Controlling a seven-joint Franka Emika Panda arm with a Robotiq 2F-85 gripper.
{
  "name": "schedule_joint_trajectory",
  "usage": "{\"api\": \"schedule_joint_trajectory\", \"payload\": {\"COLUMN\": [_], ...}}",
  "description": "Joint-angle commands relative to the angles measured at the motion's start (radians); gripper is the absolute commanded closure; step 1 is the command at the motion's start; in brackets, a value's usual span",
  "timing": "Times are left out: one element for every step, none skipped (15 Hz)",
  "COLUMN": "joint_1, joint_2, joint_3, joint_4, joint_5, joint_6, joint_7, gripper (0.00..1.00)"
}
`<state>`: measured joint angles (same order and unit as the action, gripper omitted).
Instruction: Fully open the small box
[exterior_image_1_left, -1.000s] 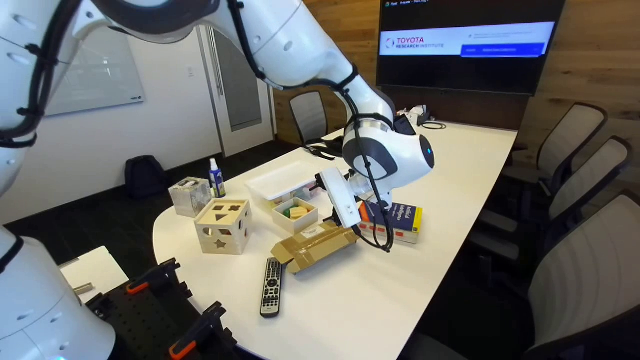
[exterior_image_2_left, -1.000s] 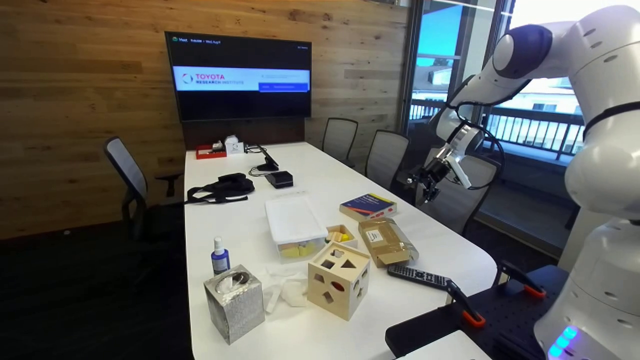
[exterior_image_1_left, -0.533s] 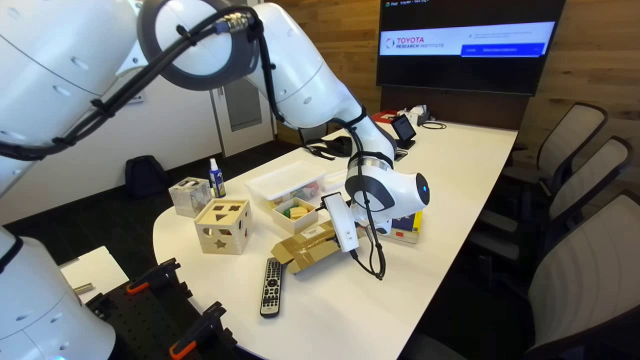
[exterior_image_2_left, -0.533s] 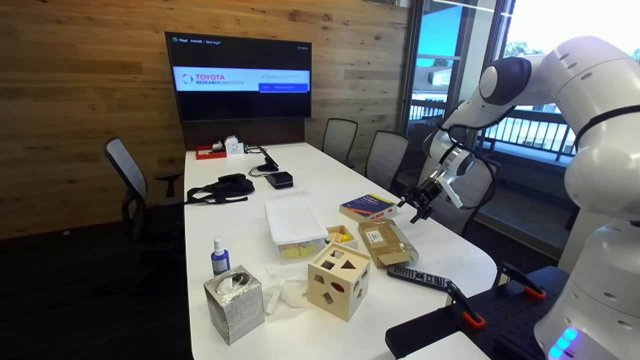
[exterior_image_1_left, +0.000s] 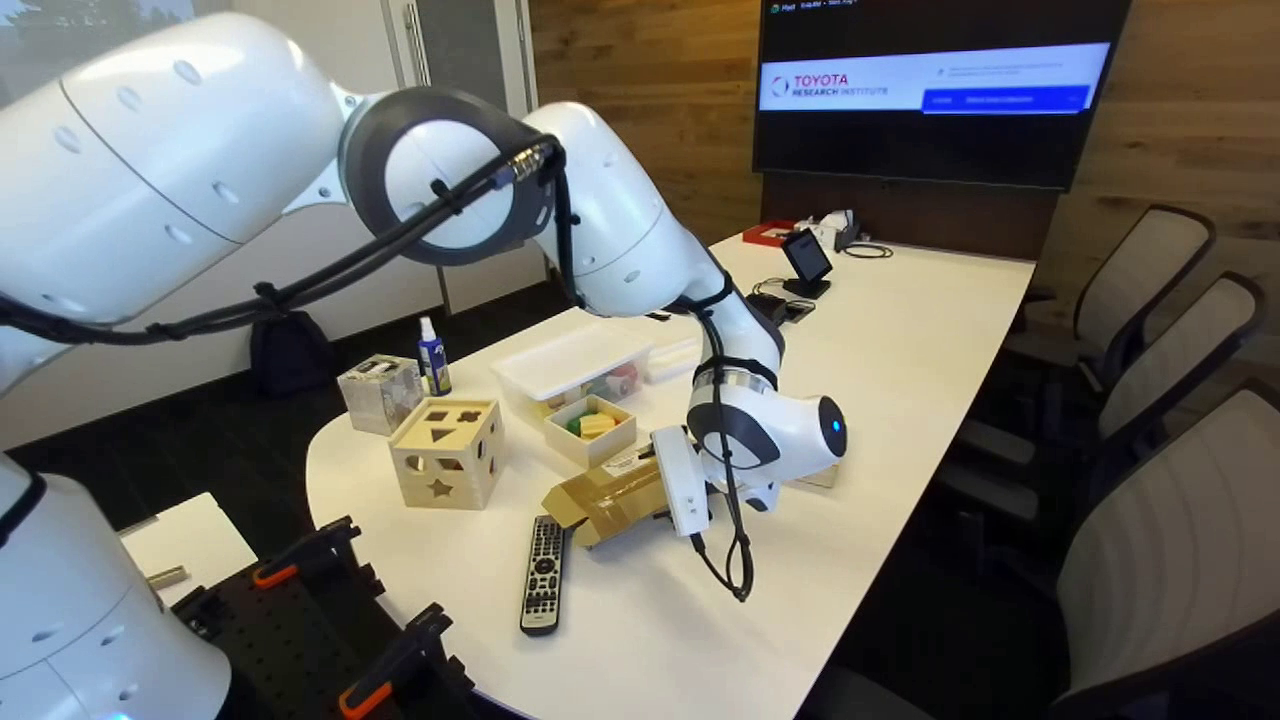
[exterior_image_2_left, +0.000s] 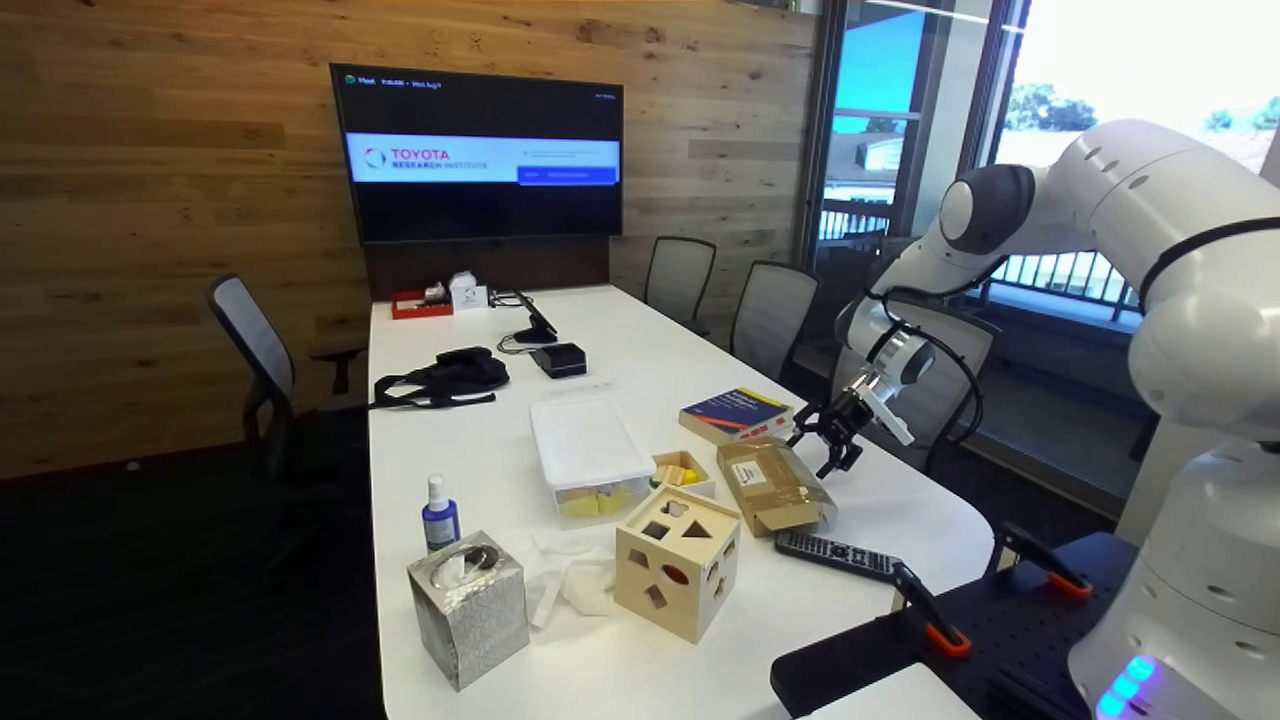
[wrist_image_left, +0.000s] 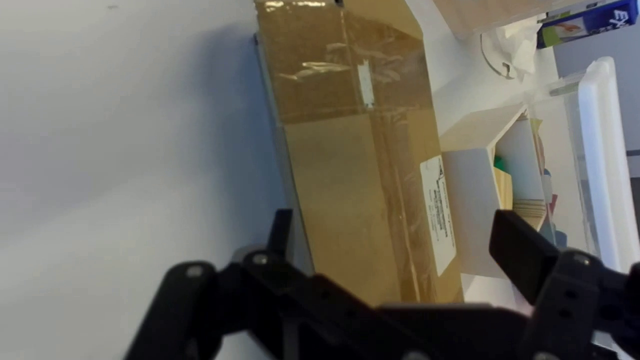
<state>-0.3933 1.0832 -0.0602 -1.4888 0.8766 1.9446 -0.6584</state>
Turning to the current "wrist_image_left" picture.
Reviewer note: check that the clear plastic bin white rim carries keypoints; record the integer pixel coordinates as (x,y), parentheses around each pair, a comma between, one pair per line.
(600,160)

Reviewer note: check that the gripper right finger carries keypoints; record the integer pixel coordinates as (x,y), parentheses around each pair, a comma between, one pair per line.
(525,250)

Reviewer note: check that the large taped cardboard box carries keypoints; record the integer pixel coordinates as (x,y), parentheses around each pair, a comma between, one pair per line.
(350,175)

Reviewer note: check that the heap of coloured wooden pieces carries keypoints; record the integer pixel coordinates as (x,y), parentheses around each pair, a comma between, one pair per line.
(525,207)

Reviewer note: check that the crumpled white tissue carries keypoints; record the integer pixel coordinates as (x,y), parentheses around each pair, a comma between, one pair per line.
(520,47)

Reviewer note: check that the blue printed carton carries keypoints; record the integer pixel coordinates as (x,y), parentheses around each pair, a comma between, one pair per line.
(590,22)

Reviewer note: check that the small white box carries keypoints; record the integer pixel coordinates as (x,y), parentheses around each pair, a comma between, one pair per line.
(470,210)

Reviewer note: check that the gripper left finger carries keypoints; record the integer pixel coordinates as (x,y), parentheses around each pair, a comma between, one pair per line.
(280,300)

